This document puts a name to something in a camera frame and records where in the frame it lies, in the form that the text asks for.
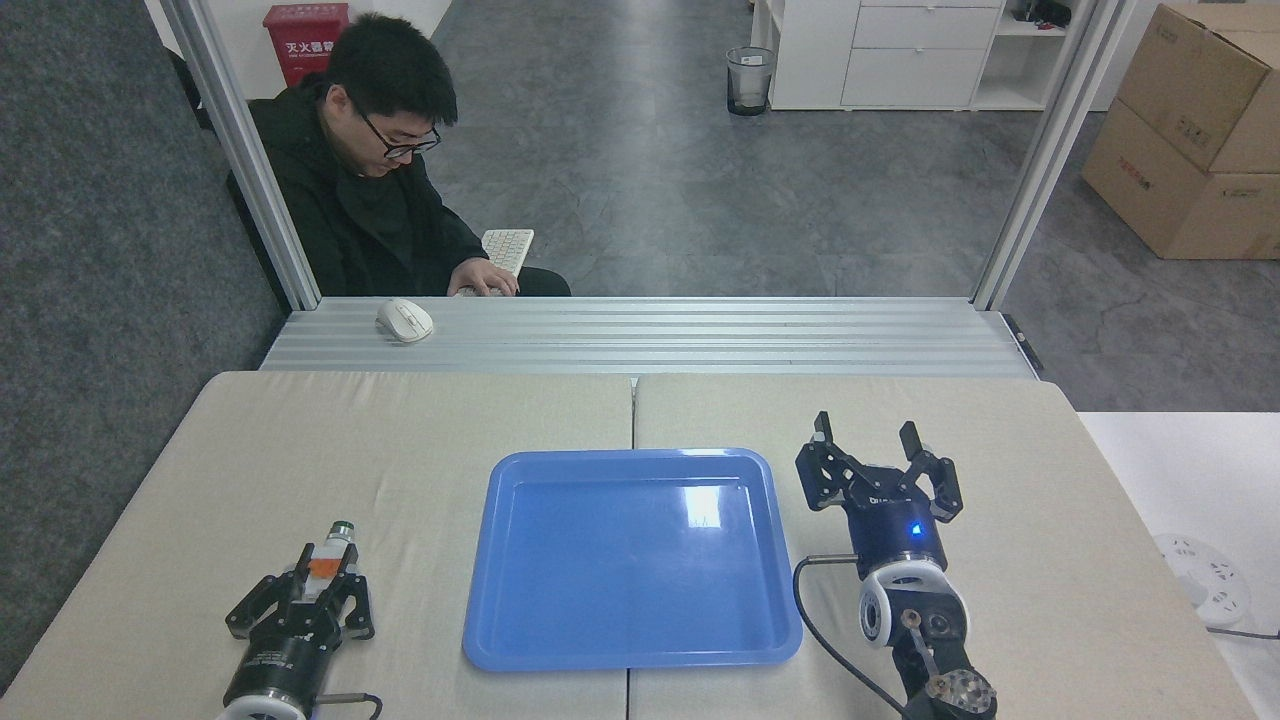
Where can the white keyboard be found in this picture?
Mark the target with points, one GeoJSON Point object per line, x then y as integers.
{"type": "Point", "coordinates": [510, 245]}

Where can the red fire extinguisher box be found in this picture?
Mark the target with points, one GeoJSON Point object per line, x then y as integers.
{"type": "Point", "coordinates": [300, 40]}

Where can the grey orange switch part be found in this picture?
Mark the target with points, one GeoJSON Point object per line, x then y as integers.
{"type": "Point", "coordinates": [333, 560]}

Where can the white computer mouse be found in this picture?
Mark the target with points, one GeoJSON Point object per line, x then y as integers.
{"type": "Point", "coordinates": [404, 320]}

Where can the large cardboard box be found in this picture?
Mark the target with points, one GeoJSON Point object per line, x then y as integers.
{"type": "Point", "coordinates": [1150, 190]}

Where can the silver aluminium post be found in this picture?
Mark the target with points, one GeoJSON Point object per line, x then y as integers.
{"type": "Point", "coordinates": [240, 150]}
{"type": "Point", "coordinates": [1050, 150]}

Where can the tilted cardboard box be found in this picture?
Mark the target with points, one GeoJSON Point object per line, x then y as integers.
{"type": "Point", "coordinates": [1200, 80]}

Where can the silver aluminium rail platform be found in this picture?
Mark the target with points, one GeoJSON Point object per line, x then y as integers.
{"type": "Point", "coordinates": [700, 335]}

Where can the white drawer cabinet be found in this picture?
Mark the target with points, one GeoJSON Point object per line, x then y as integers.
{"type": "Point", "coordinates": [900, 55]}

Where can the grey mesh waste bin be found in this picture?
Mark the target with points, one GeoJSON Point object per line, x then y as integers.
{"type": "Point", "coordinates": [750, 80]}

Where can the blue plastic tray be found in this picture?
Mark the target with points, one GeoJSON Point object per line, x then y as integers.
{"type": "Point", "coordinates": [630, 560]}

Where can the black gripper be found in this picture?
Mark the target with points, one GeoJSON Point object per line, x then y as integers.
{"type": "Point", "coordinates": [285, 665]}
{"type": "Point", "coordinates": [893, 525]}

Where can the white round power strip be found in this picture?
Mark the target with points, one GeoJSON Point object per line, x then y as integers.
{"type": "Point", "coordinates": [1205, 580]}

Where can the person's hand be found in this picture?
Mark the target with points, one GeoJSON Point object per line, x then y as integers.
{"type": "Point", "coordinates": [485, 275]}

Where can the person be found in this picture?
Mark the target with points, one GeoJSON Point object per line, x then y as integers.
{"type": "Point", "coordinates": [370, 210]}

